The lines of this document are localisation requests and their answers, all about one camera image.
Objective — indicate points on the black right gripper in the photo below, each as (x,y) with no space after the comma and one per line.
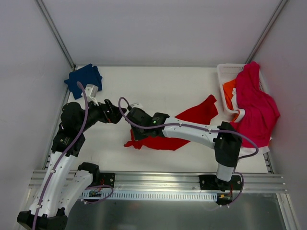
(135,132)

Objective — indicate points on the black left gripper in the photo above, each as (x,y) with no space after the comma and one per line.
(107,112)

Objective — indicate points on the red t shirt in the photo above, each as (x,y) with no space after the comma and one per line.
(201,114)

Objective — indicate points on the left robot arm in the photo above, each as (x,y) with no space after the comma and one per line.
(53,202)

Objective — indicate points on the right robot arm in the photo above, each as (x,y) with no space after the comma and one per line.
(222,139)

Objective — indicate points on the folded blue t shirt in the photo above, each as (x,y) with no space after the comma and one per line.
(88,74)

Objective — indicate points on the orange t shirt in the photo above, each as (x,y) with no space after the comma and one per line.
(229,89)

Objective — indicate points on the white plastic basket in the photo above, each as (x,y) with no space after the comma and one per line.
(225,76)

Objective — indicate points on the pink t shirt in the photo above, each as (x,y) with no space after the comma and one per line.
(257,128)

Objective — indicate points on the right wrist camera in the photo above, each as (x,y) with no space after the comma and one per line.
(136,105)

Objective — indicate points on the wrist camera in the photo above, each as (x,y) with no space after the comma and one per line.
(136,105)
(91,92)

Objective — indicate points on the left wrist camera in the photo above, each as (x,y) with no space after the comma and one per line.
(91,92)

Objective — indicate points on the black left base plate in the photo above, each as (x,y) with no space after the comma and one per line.
(106,179)

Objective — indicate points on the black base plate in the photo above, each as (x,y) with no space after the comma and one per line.
(211,182)
(106,179)

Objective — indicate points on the aluminium mounting rail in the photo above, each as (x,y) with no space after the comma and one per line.
(188,181)

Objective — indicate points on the white slotted cable duct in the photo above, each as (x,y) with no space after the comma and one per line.
(146,195)

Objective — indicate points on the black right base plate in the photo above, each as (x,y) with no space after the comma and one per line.
(211,182)

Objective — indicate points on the left aluminium frame post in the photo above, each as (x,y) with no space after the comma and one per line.
(50,22)

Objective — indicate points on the aluminium frame post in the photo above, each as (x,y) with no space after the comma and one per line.
(268,27)
(50,22)

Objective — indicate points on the right aluminium frame post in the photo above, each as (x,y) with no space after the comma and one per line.
(268,27)

